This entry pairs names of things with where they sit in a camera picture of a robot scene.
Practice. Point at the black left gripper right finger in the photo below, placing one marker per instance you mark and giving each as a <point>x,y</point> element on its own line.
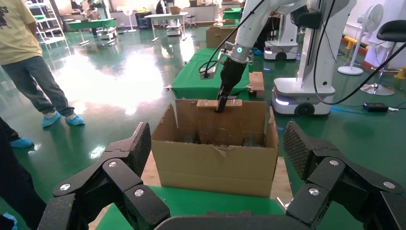
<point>330,177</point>

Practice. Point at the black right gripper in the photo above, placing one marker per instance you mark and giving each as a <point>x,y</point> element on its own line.
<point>232,76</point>

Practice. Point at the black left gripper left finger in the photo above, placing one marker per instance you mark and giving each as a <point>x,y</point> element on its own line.
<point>122,177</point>

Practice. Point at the long taped cardboard box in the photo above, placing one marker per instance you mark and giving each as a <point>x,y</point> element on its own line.
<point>209,123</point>

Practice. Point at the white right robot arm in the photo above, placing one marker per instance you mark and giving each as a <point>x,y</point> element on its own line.
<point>257,22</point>

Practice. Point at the open brown cardboard carton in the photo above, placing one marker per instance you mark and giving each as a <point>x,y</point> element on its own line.
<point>215,168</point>

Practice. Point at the closed cardboard box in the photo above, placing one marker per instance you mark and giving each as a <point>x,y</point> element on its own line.
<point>219,36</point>

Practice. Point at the silver binder clip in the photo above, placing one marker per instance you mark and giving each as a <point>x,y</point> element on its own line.
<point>168,87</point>
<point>282,203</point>
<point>249,89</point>

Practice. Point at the green table cloth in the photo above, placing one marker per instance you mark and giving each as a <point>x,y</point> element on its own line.
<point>193,79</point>
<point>196,206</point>

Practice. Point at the black power adapter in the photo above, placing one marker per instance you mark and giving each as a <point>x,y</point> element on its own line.
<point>376,107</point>

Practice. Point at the white wheeled robot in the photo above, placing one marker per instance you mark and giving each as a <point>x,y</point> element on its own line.
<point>282,38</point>

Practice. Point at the round black stool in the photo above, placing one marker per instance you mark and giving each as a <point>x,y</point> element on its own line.
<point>190,17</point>

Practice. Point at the white robot torso and base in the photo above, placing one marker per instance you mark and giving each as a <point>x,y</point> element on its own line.
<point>317,63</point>

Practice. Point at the person in black trousers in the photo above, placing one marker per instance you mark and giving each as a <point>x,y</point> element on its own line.
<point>19,184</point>
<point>20,143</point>

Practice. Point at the white work table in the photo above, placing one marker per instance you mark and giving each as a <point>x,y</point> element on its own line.
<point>165,16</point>

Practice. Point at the green covered table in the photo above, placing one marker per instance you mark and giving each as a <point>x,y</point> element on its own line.
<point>92,23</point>

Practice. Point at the white standing fan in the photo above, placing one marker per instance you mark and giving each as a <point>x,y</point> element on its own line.
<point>364,28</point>

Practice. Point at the black swivel chair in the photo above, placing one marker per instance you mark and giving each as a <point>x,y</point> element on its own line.
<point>391,31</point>

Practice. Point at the person in yellow shirt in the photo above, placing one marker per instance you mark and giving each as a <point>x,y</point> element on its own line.
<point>22,47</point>

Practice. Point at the white metal shelf rack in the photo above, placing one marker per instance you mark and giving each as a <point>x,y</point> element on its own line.
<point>47,19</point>

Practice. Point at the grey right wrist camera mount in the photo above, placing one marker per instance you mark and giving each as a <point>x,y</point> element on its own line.
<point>207,73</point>

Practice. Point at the small white pedestal fan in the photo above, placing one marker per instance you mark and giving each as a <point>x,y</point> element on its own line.
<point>128,12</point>

